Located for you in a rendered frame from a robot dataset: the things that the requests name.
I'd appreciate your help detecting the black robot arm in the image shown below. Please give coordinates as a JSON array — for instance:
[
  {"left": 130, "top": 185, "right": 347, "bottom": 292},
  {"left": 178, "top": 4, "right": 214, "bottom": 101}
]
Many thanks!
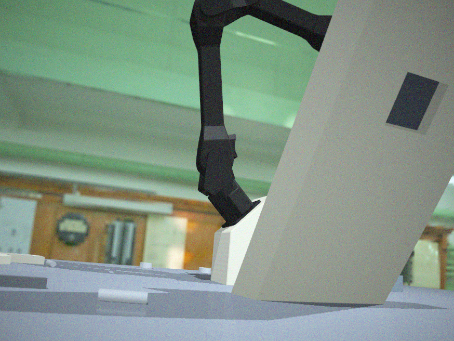
[{"left": 190, "top": 0, "right": 332, "bottom": 228}]

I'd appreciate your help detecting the dark grey flat bar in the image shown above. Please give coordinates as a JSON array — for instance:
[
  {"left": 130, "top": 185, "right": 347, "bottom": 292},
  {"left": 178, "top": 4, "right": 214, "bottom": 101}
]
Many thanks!
[{"left": 0, "top": 274, "right": 47, "bottom": 289}]

